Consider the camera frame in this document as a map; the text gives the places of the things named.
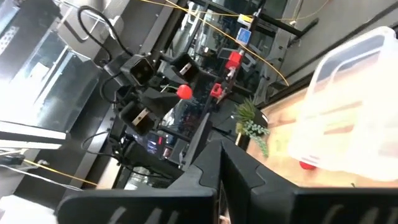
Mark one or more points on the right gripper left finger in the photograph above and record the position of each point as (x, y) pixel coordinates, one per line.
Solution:
(140, 208)

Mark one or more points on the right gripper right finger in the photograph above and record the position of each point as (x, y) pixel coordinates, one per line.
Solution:
(311, 208)

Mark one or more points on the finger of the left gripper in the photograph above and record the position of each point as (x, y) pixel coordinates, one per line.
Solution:
(158, 101)
(168, 83)

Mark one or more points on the red toy cherry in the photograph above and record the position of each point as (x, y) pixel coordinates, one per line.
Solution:
(184, 92)

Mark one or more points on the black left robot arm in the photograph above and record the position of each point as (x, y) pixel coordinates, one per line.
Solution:
(149, 160)

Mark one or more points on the clear plastic tupperware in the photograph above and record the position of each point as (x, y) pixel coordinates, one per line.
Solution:
(357, 124)

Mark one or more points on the small red toy strawberry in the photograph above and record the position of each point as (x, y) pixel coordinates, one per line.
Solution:
(308, 165)

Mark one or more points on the small red block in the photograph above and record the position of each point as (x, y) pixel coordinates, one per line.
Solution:
(216, 90)

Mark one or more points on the large red block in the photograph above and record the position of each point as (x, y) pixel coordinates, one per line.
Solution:
(234, 60)

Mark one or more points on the blue white label box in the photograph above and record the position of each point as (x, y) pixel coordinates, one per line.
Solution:
(243, 36)

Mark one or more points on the succulent plant in black pot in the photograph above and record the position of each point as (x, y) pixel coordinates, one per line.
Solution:
(248, 124)

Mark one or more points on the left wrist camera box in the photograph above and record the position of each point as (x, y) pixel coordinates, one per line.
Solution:
(140, 71)

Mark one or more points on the black aluminium rig frame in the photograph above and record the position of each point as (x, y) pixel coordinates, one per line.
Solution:
(292, 88)

